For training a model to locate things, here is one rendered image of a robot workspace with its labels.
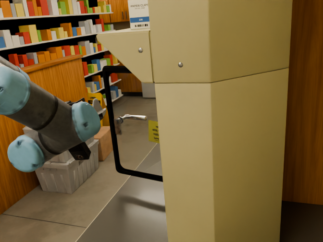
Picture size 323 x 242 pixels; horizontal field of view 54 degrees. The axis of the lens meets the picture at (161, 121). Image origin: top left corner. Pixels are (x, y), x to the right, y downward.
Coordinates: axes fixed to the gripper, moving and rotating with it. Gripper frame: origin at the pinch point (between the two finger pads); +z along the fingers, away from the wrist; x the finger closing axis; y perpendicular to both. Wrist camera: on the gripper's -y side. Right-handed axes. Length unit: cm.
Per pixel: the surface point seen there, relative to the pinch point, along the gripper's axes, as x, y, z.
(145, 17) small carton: -27.3, 23.3, -17.2
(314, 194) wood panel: -62, -38, 5
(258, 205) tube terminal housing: -44, -23, -21
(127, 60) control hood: -23.9, 16.0, -26.6
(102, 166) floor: 110, -110, 205
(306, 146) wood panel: -61, -22, 5
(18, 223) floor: 144, -106, 104
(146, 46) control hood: -28.5, 17.8, -27.2
